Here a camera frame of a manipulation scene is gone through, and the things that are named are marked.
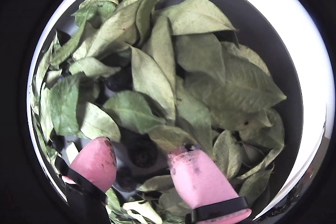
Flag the flat dull green leaf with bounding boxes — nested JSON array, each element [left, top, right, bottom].
[[175, 32, 226, 83]]

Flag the crumpled green leaf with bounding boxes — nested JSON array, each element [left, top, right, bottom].
[[157, 187, 194, 221]]

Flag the long dull green leaf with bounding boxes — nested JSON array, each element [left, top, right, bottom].
[[174, 76, 214, 154]]

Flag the small pale green leaf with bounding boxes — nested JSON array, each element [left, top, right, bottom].
[[68, 56, 122, 78]]

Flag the small crinkled green leaf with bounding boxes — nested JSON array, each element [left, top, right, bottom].
[[104, 187, 124, 224]]

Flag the shaded green leaf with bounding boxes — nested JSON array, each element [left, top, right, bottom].
[[148, 125, 198, 154]]

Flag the white round bowl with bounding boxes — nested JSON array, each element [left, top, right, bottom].
[[26, 0, 329, 224]]

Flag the long folded green leaf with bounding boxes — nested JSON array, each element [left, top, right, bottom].
[[135, 0, 174, 47]]

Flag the thin strip green leaf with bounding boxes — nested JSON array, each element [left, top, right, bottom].
[[230, 145, 286, 183]]

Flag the pale yellowish curled leaf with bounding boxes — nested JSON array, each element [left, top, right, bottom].
[[122, 199, 163, 224]]

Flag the long pale green leaf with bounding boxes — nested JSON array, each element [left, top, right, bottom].
[[86, 0, 145, 58]]

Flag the oval pale green leaf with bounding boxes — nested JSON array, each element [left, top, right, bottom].
[[78, 102, 122, 142]]

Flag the dark green upright leaf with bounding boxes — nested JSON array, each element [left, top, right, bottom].
[[49, 75, 81, 137]]

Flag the rim-hugging green leaf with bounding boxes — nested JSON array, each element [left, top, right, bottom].
[[31, 31, 61, 91]]

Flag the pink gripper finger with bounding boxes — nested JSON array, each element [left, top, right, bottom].
[[55, 136, 118, 210], [167, 144, 252, 223]]

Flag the small flat green leaf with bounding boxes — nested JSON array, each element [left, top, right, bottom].
[[137, 174, 175, 193]]

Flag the small oval green leaf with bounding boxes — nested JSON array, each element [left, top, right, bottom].
[[212, 129, 244, 180]]

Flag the narrow pale green leaf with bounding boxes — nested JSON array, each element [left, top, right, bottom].
[[143, 15, 177, 90]]

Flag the dark green pointed leaf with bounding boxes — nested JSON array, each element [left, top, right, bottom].
[[102, 90, 166, 135]]

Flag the curled dark green leaf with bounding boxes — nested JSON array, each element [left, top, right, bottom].
[[71, 0, 120, 27]]

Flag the small dull green leaf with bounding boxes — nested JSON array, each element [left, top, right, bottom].
[[238, 168, 274, 207]]

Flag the slim dark green leaf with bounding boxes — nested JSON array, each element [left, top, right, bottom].
[[50, 16, 90, 66]]

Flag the large dark blueberry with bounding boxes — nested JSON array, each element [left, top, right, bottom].
[[128, 135, 160, 168]]

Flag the pointed pale green leaf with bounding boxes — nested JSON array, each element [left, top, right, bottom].
[[130, 45, 176, 121]]

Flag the largest veined green leaf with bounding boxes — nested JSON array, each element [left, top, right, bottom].
[[183, 41, 287, 116]]

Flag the small dark blueberry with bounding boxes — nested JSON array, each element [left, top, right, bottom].
[[115, 166, 138, 192]]

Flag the tiny pale leaf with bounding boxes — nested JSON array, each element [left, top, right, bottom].
[[65, 141, 80, 165]]

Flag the dark blueberry at bowl rim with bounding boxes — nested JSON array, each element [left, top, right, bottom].
[[50, 134, 65, 150]]

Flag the spotted pale green leaf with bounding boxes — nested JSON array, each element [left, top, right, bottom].
[[209, 108, 274, 132]]

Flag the narrow upright green leaf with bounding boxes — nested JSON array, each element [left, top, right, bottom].
[[38, 84, 55, 141]]

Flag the broad pale green leaf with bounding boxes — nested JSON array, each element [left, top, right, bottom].
[[159, 0, 239, 36]]

